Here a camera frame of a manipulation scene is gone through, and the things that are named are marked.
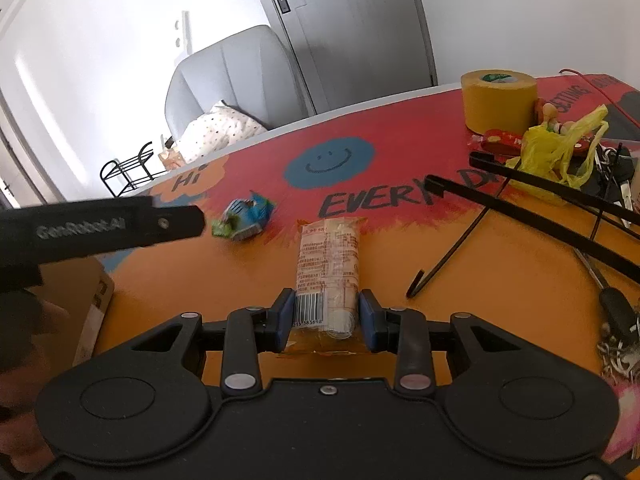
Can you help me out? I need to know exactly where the small green blue snack packet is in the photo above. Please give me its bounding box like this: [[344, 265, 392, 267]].
[[212, 192, 274, 242]]

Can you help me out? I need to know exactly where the yellow tape roll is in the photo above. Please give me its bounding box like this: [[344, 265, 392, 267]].
[[460, 70, 538, 134]]

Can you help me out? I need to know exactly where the beige cracker pack with barcode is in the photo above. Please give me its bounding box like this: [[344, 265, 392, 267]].
[[293, 217, 363, 340]]

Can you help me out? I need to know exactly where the white dotted pillow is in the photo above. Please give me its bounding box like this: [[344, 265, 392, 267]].
[[172, 101, 267, 164]]

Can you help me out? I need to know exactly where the white perforated board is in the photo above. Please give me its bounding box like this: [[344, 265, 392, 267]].
[[172, 10, 192, 58]]

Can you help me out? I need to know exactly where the black shoe rack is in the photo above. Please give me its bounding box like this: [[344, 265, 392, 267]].
[[99, 142, 167, 198]]

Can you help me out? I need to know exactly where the grey armchair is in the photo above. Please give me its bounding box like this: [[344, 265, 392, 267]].
[[165, 25, 309, 141]]

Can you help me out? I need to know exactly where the black clothes hanger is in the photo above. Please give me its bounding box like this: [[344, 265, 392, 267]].
[[406, 174, 639, 299], [468, 150, 640, 229]]

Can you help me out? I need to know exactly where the hand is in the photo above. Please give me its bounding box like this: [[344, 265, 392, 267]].
[[0, 286, 72, 476]]

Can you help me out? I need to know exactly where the yellow plastic bag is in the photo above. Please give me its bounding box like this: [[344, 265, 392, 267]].
[[506, 102, 608, 191]]

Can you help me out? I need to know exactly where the brown cardboard box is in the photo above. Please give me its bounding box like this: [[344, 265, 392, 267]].
[[32, 257, 115, 375]]

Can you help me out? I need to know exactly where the bunch of keys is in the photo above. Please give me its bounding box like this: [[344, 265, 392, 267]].
[[574, 249, 639, 382]]

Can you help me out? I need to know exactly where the grey door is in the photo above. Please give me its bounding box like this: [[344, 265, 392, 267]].
[[260, 0, 438, 114]]

